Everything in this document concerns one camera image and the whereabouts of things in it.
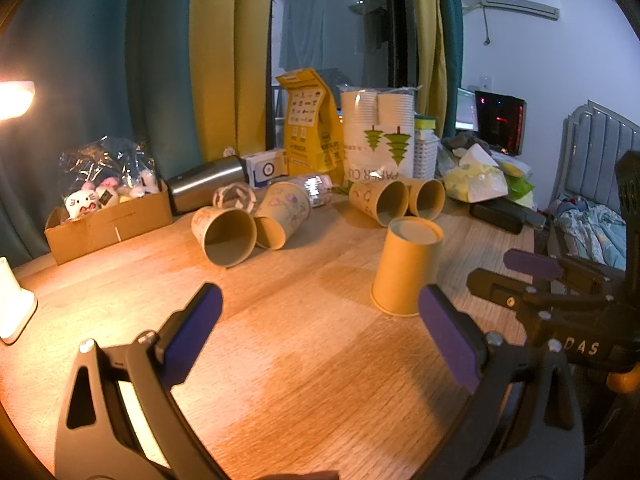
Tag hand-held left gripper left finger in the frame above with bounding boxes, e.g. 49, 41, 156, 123
54, 282, 232, 480

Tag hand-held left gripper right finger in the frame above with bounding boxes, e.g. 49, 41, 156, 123
414, 284, 586, 480

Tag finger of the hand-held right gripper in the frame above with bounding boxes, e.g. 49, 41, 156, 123
467, 267, 617, 312
503, 248, 627, 292

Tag plain brown paper cup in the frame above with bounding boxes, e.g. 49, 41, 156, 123
370, 216, 445, 318

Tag flower print paper cup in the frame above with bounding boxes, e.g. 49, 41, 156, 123
253, 181, 311, 251

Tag printed blanket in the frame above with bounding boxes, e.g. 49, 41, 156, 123
554, 194, 629, 272

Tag green packet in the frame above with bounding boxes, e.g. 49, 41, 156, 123
502, 159, 535, 200

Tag yellow tissue pack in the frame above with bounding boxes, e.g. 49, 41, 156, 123
443, 159, 509, 204

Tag cardboard box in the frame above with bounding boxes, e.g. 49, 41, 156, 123
44, 180, 174, 266

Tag grey padded headboard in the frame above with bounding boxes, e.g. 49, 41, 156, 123
562, 99, 640, 213

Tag clear tape roll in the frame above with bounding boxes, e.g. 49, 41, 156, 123
213, 183, 259, 214

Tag grey cloth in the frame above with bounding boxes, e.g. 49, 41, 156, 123
439, 132, 479, 154

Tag stainless steel thermos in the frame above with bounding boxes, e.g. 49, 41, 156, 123
164, 155, 250, 215

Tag black computer case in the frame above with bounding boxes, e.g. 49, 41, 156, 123
473, 90, 527, 156

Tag computer monitor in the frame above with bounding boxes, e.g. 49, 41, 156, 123
455, 87, 479, 134

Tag white plush toy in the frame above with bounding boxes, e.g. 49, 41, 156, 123
64, 189, 99, 219

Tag white and blue box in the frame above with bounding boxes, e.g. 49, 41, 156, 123
244, 149, 289, 189

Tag crushed clear plastic bottle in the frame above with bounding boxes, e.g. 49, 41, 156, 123
287, 173, 335, 207

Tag white lamp base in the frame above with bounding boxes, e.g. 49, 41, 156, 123
0, 256, 39, 346

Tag clear plastic bag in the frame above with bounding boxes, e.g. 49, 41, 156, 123
59, 135, 162, 211

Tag pack of white paper cups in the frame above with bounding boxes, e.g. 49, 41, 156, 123
339, 84, 417, 186

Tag yellow paper bag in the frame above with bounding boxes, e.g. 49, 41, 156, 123
274, 67, 346, 186

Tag yellow curtain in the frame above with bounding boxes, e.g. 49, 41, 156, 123
189, 0, 277, 163
409, 0, 449, 137

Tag teal curtain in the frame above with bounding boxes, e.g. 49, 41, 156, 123
439, 0, 464, 137
0, 0, 203, 266

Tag white air conditioner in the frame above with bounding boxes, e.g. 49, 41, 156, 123
474, 0, 561, 21

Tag glowing desk lamp head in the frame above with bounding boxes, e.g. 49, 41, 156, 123
0, 79, 36, 122

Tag white hanging cloth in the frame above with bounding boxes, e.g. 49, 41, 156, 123
281, 0, 362, 72

